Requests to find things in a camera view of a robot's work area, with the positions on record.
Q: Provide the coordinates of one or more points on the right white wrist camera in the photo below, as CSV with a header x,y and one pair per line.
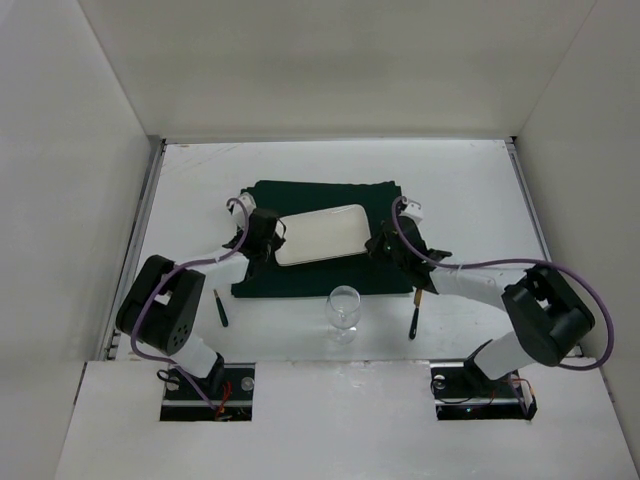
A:
x,y
412,210

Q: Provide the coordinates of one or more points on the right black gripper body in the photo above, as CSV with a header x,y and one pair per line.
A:
x,y
376,243

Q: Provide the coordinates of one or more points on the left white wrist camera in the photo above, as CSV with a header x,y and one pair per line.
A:
x,y
241,208

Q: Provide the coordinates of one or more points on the left aluminium table rail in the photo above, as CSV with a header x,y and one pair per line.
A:
x,y
135,241

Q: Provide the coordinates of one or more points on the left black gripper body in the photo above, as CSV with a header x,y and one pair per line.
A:
x,y
275,228

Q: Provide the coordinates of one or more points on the clear wine glass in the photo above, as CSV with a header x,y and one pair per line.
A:
x,y
343,312

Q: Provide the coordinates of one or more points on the gold knife black handle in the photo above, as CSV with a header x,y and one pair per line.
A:
x,y
415,316

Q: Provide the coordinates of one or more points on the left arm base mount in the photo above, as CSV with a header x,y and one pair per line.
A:
x,y
230,398

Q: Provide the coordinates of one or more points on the aluminium table rail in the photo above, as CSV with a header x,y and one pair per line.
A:
x,y
511,148
135,241

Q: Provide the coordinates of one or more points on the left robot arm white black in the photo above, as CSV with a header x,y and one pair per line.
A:
x,y
161,306

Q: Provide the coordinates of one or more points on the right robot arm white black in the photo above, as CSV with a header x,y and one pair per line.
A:
x,y
547,316

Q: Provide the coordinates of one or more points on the right aluminium table rail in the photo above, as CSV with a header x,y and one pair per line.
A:
x,y
511,148

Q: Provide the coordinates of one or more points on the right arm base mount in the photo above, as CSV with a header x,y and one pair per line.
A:
x,y
462,392

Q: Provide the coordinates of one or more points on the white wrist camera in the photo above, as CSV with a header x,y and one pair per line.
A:
x,y
241,208
412,210

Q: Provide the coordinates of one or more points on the white rectangular plate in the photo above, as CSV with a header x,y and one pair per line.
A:
x,y
322,235

